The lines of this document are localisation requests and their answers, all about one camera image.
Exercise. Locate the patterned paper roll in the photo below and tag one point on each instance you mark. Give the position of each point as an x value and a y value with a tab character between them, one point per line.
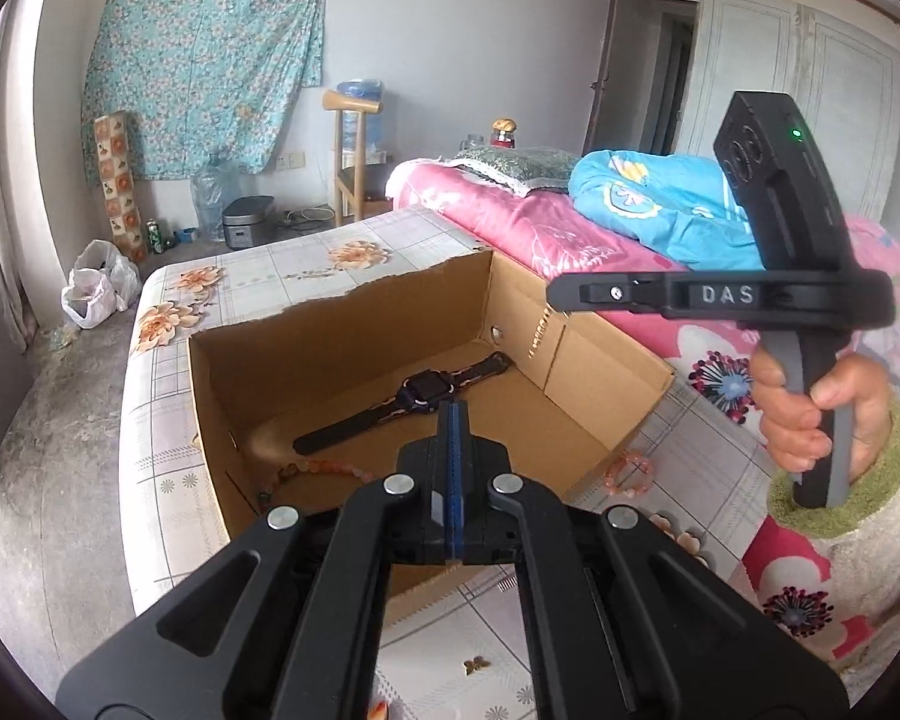
116	187

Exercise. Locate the blue water dispenser bottle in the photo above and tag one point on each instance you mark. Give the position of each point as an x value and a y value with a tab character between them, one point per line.
364	94

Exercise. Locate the pink floral bed sheet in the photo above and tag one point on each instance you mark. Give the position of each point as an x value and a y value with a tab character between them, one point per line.
495	210

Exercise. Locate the jar with mushroom lid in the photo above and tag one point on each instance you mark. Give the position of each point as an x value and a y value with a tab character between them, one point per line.
504	136

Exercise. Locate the grey green pillow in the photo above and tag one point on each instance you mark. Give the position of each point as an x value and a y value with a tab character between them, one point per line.
517	165

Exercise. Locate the floral checked tablecloth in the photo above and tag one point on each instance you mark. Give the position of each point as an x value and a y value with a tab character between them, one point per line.
172	465

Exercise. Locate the green can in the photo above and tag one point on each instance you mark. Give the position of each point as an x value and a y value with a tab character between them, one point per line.
153	238

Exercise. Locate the blue quilt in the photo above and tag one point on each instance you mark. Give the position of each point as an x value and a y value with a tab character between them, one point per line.
645	210

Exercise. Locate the brown cardboard box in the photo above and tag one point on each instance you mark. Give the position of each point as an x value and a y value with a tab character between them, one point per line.
345	360

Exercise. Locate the brown wooden door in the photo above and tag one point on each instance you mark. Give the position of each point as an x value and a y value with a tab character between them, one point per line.
604	75

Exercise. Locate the silver rice cooker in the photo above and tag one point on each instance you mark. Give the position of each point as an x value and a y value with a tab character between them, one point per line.
247	225

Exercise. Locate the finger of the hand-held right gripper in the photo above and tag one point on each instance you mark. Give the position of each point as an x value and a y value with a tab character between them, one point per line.
600	294

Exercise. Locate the white wardrobe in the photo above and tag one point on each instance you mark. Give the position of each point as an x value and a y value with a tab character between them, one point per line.
832	52

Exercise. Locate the clear blue water jug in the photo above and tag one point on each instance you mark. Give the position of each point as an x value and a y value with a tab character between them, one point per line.
214	199

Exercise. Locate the wooden chair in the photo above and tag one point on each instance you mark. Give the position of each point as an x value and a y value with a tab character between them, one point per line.
337	142

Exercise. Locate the teal floral wall cloth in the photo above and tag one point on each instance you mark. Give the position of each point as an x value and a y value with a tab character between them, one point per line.
195	75

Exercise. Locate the person's right forearm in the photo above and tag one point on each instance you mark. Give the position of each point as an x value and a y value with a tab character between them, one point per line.
877	532

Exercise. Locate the white plastic bag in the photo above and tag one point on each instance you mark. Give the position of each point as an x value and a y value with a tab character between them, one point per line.
94	292

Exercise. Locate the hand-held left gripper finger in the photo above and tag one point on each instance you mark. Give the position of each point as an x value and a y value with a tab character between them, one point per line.
441	465
459	465

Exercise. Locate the grey curtain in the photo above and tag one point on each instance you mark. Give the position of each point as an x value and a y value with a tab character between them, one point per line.
0	202

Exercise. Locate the person's right hand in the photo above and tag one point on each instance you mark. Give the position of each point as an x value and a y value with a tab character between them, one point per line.
866	405

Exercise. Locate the white wall socket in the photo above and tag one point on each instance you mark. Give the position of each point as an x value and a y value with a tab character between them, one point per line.
290	160

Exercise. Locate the grey cabinet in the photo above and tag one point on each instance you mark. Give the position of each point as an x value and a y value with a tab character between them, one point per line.
0	390

